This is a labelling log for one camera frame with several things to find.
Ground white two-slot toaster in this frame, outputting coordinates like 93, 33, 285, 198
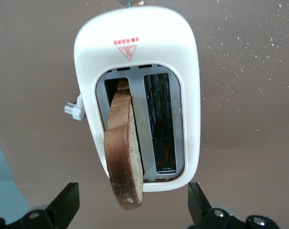
73, 0, 201, 193

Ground toasted bread slice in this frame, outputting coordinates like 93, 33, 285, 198
103, 77, 144, 210

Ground white toaster power plug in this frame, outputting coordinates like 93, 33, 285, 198
64, 93, 85, 121

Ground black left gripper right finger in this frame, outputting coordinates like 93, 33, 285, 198
187, 182, 282, 229

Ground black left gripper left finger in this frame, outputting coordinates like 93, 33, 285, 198
0, 182, 80, 229

